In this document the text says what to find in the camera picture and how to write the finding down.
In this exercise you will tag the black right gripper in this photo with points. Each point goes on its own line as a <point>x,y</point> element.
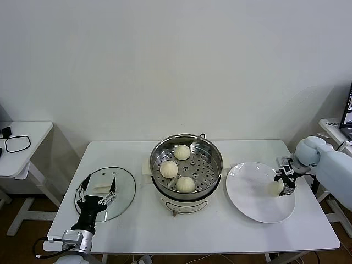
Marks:
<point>288,180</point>

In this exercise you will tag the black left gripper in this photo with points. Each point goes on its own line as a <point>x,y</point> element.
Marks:
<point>90,207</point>

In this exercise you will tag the white steamed baozi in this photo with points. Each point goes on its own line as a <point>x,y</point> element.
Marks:
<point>275,189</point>
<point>185,184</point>
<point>168,169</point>
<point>182,152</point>

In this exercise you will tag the glass pot lid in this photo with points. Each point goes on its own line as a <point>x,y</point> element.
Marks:
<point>123,189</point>

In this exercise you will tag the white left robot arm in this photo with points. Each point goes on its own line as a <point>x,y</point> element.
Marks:
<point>86,240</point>

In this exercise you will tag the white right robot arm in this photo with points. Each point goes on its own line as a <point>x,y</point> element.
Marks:
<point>330,165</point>

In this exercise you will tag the perforated steel steamer basket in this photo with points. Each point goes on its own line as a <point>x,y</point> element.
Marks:
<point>206,165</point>

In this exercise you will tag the black power adapter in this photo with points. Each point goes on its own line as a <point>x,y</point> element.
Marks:
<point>316,184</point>

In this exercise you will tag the white round plate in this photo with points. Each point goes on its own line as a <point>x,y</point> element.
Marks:
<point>247,192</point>

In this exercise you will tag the white side desk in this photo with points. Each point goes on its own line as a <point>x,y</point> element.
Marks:
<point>330,132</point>
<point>27,154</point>

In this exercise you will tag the white power strip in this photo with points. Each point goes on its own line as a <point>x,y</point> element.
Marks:
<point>144,259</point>

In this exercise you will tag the laptop with lit screen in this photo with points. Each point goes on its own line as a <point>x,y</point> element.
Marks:
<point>347,115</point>

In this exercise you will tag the small black adapter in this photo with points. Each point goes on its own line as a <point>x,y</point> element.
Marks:
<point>6,132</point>

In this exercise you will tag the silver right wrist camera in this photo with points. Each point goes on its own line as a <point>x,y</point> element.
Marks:
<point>284,165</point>

